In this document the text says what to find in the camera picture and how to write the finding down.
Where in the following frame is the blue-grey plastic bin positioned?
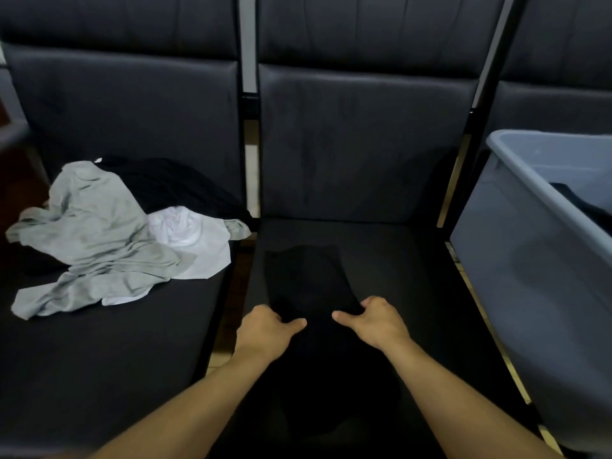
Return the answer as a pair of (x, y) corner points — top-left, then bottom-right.
(449, 129), (612, 455)

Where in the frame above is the grey tank top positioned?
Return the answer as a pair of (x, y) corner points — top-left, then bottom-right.
(100, 205), (253, 307)

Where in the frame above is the person's left hand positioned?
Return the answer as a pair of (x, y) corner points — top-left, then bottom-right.
(233, 304), (308, 365)

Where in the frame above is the person's right forearm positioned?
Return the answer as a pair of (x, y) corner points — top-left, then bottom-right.
(382, 339), (565, 459)

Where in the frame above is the person's right hand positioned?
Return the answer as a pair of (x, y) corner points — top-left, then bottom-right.
(331, 296), (415, 355)

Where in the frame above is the person's left forearm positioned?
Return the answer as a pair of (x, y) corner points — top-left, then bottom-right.
(88, 348), (288, 459)

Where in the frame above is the grey t-shirt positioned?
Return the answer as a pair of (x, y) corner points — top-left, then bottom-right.
(5, 161), (198, 321)

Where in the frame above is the black garment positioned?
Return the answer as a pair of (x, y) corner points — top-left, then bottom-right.
(550, 182), (612, 237)
(264, 244), (405, 441)
(94, 156), (254, 224)

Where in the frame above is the black leather bench chair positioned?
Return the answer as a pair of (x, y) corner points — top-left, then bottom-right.
(437, 0), (612, 235)
(208, 0), (544, 459)
(0, 0), (249, 459)

